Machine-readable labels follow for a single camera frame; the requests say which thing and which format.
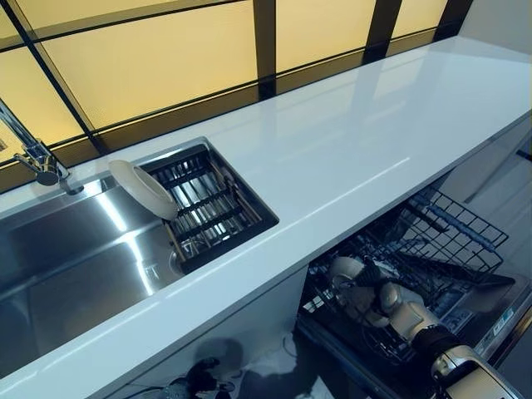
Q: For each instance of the chrome kitchen faucet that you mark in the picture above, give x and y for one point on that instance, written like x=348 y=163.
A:
x=41 y=160

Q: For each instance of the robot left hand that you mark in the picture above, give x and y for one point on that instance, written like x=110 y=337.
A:
x=199 y=378

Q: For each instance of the round steel sink strainer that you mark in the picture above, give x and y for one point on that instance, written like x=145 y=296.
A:
x=175 y=262

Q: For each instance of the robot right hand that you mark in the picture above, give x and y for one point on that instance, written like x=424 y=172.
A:
x=367 y=287

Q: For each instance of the stainless steel sink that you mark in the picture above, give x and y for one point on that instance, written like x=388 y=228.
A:
x=83 y=257

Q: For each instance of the narrow white cabinet door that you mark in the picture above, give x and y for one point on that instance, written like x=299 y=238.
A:
x=257 y=307

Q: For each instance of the black dishwasher plate rack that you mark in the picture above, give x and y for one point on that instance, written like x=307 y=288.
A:
x=316 y=307

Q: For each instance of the white end cabinet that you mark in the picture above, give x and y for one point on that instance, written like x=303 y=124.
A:
x=498 y=183

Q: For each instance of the black sink drying rack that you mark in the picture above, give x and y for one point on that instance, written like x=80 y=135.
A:
x=208 y=208

